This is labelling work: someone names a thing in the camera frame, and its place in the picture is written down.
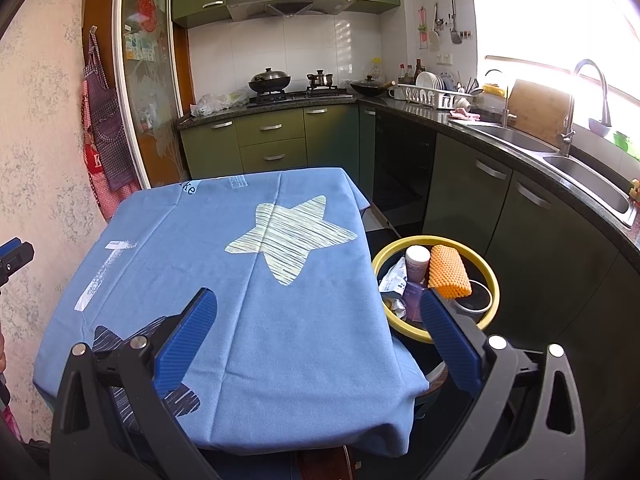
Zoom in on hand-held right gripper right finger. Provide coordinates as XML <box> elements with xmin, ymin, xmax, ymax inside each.
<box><xmin>419</xmin><ymin>290</ymin><xmax>587</xmax><ymax>480</ymax></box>

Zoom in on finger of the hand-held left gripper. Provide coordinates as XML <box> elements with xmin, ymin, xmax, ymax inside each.
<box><xmin>0</xmin><ymin>239</ymin><xmax>35</xmax><ymax>286</ymax></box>

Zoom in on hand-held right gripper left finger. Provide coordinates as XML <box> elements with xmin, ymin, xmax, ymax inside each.
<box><xmin>49</xmin><ymin>287</ymin><xmax>218</xmax><ymax>480</ymax></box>

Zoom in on purple box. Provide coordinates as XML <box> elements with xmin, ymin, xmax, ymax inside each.
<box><xmin>402</xmin><ymin>280</ymin><xmax>436</xmax><ymax>322</ymax></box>

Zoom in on yellow rimmed black bin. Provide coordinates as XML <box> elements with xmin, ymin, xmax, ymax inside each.
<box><xmin>371</xmin><ymin>235</ymin><xmax>501</xmax><ymax>418</ymax></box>

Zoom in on white snack wrapper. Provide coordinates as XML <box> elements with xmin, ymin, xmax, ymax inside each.
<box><xmin>378</xmin><ymin>257</ymin><xmax>408</xmax><ymax>295</ymax></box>

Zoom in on white pill bottle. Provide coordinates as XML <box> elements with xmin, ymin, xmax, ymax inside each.
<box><xmin>404</xmin><ymin>245</ymin><xmax>432</xmax><ymax>285</ymax></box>

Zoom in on blue printed tablecloth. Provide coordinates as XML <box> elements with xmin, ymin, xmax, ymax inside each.
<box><xmin>32</xmin><ymin>166</ymin><xmax>431</xmax><ymax>458</ymax></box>

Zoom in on dark base cabinets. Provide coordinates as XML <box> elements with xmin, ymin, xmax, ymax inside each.
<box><xmin>372</xmin><ymin>105</ymin><xmax>640</xmax><ymax>480</ymax></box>

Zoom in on purple checked apron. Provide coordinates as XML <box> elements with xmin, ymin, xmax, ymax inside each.
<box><xmin>82</xmin><ymin>30</ymin><xmax>141</xmax><ymax>191</ymax></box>

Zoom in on green base cabinets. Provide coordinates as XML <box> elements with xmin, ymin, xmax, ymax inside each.
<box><xmin>179</xmin><ymin>105</ymin><xmax>376</xmax><ymax>191</ymax></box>

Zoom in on steel double sink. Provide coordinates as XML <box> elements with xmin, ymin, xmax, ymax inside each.
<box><xmin>447</xmin><ymin>121</ymin><xmax>640</xmax><ymax>228</ymax></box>

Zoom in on black stone countertop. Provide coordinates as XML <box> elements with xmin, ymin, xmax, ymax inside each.
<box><xmin>177</xmin><ymin>92</ymin><xmax>640</xmax><ymax>261</ymax></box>

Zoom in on clear plastic bags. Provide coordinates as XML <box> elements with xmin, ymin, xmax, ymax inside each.
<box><xmin>189</xmin><ymin>89</ymin><xmax>250</xmax><ymax>118</ymax></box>

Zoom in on white dish rack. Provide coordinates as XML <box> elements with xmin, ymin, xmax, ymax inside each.
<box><xmin>398</xmin><ymin>84</ymin><xmax>478</xmax><ymax>110</ymax></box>

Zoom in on wooden cutting board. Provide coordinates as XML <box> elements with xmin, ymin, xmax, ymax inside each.
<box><xmin>507</xmin><ymin>79</ymin><xmax>572</xmax><ymax>147</ymax></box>

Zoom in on gas stove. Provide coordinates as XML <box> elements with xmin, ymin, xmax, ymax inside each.
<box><xmin>247</xmin><ymin>87</ymin><xmax>353</xmax><ymax>106</ymax></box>

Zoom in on black lidded pan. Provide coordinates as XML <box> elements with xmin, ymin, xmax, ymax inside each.
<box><xmin>349</xmin><ymin>75</ymin><xmax>391</xmax><ymax>97</ymax></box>

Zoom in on black lidded wok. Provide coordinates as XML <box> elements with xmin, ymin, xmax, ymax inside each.
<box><xmin>248</xmin><ymin>66</ymin><xmax>292</xmax><ymax>94</ymax></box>

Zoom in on row of condiment bottles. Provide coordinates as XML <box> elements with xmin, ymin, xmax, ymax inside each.
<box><xmin>397</xmin><ymin>58</ymin><xmax>427</xmax><ymax>86</ymax></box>

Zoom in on white hanging spatula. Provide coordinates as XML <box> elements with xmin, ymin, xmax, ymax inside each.
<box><xmin>427</xmin><ymin>4</ymin><xmax>442</xmax><ymax>52</ymax></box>

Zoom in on tall steel faucet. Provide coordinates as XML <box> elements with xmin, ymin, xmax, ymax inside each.
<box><xmin>556</xmin><ymin>58</ymin><xmax>612</xmax><ymax>157</ymax></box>

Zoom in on bright window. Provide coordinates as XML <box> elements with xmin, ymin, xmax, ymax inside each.
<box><xmin>467</xmin><ymin>0</ymin><xmax>640</xmax><ymax>161</ymax></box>

